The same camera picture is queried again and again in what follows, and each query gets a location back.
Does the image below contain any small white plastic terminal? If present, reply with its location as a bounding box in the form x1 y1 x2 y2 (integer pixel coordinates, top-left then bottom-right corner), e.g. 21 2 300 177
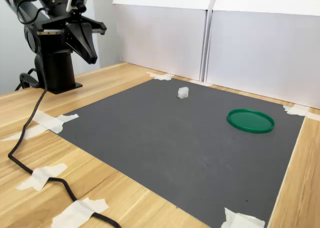
177 86 189 99

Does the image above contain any round green lid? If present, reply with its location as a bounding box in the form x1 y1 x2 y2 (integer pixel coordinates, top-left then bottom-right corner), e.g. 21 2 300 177
226 108 276 134

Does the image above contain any white partition box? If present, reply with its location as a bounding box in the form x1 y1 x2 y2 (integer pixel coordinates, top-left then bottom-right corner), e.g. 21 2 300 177
112 0 213 82
204 0 320 110

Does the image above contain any white tape cross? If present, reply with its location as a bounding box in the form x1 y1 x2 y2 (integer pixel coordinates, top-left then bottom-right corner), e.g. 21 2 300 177
219 207 266 228
146 71 175 81
0 110 80 141
282 104 320 120

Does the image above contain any dark grey mat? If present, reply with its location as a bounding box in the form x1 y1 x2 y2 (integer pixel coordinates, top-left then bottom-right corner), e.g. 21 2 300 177
49 77 306 228

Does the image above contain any white tape strip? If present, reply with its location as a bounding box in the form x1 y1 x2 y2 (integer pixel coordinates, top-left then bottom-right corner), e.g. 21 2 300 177
51 197 110 228
16 163 68 191

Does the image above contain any small white camera box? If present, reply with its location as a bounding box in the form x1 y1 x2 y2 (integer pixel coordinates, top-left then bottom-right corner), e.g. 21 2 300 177
66 0 89 13

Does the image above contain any black arm base cable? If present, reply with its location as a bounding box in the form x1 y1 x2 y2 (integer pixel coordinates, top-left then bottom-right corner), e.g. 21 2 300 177
14 67 42 91

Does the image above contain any long black camera cable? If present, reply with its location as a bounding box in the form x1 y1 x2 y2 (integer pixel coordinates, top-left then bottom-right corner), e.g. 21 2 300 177
7 2 123 228

